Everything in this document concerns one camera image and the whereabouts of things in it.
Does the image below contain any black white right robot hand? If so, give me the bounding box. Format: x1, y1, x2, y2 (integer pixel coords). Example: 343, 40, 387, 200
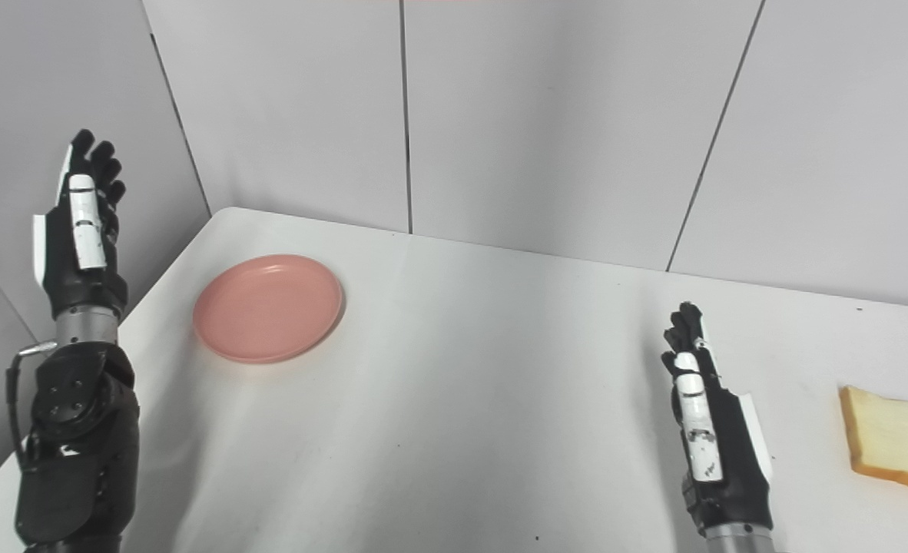
661, 302, 775, 536

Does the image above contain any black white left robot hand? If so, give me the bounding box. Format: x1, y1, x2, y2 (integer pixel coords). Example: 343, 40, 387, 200
33, 129, 129, 321

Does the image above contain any slice of white bread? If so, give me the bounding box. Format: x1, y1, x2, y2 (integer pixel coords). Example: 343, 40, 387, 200
840, 386, 908, 496

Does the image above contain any pink round plate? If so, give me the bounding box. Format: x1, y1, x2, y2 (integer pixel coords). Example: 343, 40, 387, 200
193, 254, 344, 365

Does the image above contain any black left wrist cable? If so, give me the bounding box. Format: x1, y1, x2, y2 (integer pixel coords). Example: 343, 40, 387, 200
6, 342, 59, 469

